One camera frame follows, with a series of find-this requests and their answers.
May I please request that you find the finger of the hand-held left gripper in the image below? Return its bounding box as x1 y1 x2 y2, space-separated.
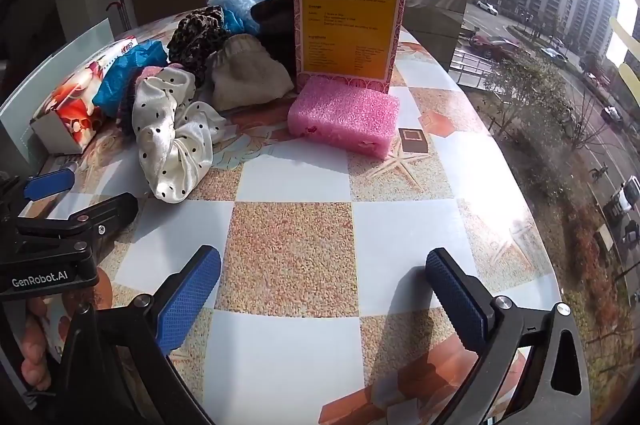
15 192 139 247
0 168 76 206

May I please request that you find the red parked car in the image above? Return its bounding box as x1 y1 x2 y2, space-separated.
470 34 521 60

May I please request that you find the blue plastic shoe cover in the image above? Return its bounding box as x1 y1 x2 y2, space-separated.
92 40 168 118

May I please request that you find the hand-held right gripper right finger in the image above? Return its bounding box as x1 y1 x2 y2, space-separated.
425 247 596 425

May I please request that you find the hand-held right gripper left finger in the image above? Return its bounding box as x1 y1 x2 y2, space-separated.
50 245 223 425

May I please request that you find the dark brown fuzzy hat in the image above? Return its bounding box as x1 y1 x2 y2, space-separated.
250 0 298 78

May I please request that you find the pink foam sponge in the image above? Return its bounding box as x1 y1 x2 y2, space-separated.
287 77 401 160

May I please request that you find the leopard print scrunchie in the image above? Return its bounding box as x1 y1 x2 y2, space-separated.
166 6 232 88

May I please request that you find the beige knit hat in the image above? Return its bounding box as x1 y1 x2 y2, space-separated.
207 34 295 112

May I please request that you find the white storage box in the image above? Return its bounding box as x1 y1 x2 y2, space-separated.
0 18 113 178

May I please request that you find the person's left hand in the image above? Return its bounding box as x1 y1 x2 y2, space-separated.
20 297 63 392

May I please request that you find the floral tissue box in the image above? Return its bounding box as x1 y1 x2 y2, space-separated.
30 36 138 156

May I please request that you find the white polka dot scrunchie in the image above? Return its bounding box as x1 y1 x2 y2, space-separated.
131 66 228 204

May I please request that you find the pink and yellow medicine box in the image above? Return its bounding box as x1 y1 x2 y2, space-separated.
291 0 416 94

